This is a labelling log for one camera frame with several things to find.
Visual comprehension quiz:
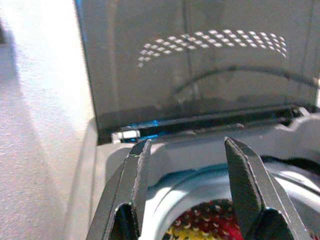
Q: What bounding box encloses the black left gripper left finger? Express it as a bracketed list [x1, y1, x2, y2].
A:
[85, 138, 153, 240]

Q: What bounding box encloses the tinted glass washer lid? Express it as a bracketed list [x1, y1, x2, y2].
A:
[74, 0, 320, 146]

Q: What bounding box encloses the white top-load washing machine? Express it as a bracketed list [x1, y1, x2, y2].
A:
[66, 103, 320, 240]

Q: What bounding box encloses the red and yellow garment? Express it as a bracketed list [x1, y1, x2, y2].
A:
[163, 198, 320, 240]

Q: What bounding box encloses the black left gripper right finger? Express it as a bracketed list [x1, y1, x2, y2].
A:
[224, 136, 302, 240]

